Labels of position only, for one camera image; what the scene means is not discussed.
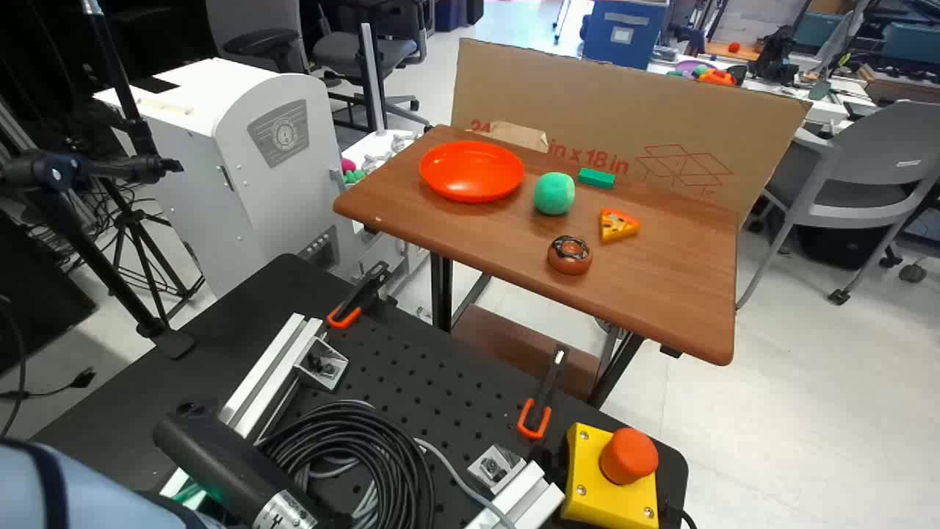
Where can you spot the green plush ball toy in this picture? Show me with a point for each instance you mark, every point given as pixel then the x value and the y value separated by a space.
pixel 554 191

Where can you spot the pizza slice toy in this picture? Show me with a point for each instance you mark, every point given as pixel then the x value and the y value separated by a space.
pixel 614 226

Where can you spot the orange plastic plate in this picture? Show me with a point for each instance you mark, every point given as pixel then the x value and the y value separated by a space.
pixel 472 172

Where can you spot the brown small bowl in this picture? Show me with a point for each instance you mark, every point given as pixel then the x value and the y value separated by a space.
pixel 567 252

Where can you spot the orange black clamp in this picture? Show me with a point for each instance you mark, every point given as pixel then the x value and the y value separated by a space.
pixel 542 399
pixel 354 298

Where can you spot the black perforated breadboard table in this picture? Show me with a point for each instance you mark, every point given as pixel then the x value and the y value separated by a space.
pixel 422 382

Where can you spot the white container with toys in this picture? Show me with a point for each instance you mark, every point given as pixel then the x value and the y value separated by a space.
pixel 370 154

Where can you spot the small green block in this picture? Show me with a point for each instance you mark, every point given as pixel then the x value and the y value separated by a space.
pixel 594 177

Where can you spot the wooden table with black legs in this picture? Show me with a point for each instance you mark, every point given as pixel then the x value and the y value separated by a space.
pixel 655 282

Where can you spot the brown cardboard sheet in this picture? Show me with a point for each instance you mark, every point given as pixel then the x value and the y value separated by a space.
pixel 627 127

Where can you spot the grey metal pole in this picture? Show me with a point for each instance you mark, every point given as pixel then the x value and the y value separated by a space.
pixel 370 76

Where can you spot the white machine cabinet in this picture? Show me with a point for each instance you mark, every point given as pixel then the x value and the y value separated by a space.
pixel 246 166

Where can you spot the black office chair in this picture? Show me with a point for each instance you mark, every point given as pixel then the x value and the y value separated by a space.
pixel 354 44

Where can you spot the yellow emergency stop button box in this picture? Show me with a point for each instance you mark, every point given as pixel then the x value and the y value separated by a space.
pixel 605 486

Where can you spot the blue box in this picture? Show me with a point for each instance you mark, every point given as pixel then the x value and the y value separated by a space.
pixel 624 30

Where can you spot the black tripod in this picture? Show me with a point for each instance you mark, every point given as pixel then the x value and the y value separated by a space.
pixel 118 236

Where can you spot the grey plastic chair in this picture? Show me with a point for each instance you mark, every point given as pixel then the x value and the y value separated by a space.
pixel 861 166

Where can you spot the long aluminium extrusion rail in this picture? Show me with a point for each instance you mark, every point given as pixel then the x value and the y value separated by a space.
pixel 279 365

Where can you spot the short aluminium extrusion rail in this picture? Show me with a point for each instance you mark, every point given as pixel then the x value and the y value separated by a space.
pixel 519 493

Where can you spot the black camera on tripod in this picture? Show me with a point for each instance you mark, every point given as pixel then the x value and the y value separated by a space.
pixel 68 167

